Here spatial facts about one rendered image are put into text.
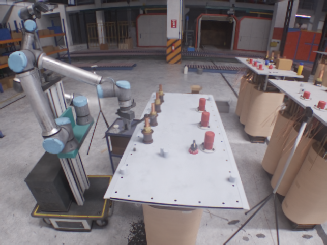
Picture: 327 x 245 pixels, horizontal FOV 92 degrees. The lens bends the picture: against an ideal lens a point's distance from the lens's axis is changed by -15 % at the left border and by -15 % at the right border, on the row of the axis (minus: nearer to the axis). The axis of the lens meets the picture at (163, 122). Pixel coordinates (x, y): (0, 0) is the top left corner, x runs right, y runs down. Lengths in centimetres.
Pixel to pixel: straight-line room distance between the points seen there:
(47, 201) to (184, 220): 159
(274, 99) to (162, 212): 304
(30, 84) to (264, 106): 354
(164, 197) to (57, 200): 154
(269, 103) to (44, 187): 371
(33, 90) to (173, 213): 124
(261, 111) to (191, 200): 300
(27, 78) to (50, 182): 114
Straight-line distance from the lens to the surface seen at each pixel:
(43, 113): 140
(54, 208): 248
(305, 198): 246
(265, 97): 372
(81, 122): 205
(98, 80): 136
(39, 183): 222
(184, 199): 103
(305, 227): 301
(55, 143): 145
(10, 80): 1039
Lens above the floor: 217
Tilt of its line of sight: 29 degrees down
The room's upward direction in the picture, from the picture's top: straight up
